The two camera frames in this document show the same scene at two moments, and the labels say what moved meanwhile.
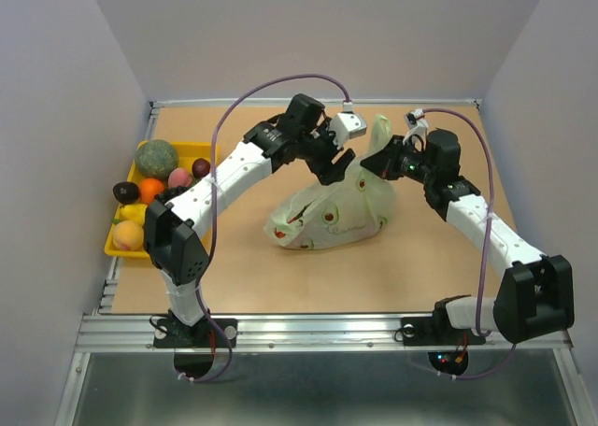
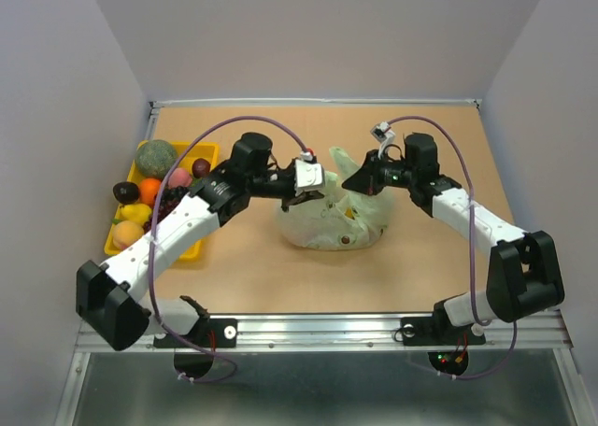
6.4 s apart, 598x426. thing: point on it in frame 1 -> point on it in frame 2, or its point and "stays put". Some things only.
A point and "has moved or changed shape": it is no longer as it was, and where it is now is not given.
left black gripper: x=334 y=173 -> x=294 y=198
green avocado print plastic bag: x=350 y=211 has moved or changed shape
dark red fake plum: x=201 y=167 stays put
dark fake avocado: x=126 y=191 stays put
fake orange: x=149 y=188 stays put
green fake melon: x=156 y=159 stays put
